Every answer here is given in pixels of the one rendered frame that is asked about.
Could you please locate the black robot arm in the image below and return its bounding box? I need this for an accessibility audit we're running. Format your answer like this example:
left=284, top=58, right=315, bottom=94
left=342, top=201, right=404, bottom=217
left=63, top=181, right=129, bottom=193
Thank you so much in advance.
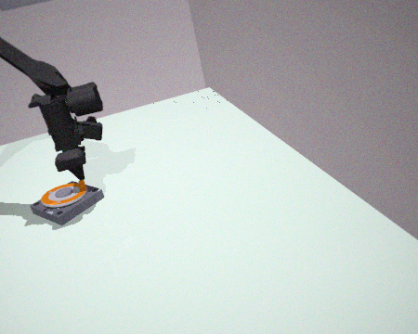
left=0, top=36, right=103, bottom=143

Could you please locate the orange round plate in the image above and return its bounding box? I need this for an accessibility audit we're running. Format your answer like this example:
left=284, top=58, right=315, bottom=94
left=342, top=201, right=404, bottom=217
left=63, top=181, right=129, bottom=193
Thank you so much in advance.
left=41, top=180, right=87, bottom=208

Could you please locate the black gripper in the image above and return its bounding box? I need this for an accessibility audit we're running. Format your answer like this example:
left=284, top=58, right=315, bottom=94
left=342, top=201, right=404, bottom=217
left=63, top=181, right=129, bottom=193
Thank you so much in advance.
left=47, top=118, right=86, bottom=180

